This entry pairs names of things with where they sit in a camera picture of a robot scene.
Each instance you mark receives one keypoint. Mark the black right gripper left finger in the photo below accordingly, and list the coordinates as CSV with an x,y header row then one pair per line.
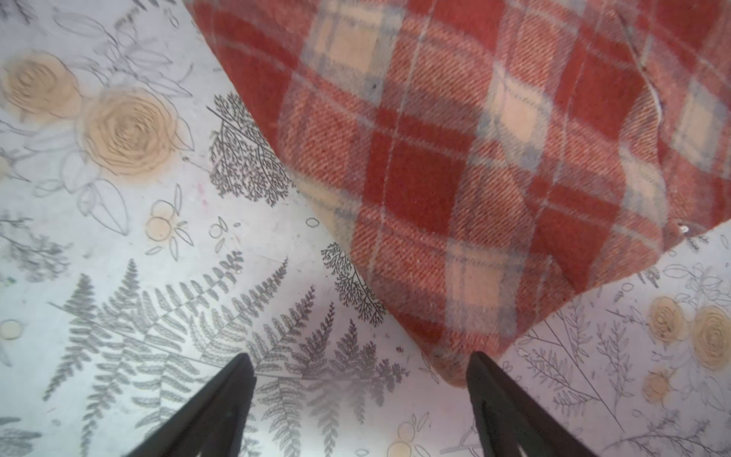
x,y
213,421

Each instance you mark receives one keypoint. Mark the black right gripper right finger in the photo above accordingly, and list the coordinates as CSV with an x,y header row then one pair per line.
x,y
509,422

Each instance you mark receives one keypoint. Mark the red plaid skirt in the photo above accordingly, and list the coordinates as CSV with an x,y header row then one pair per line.
x,y
481,163

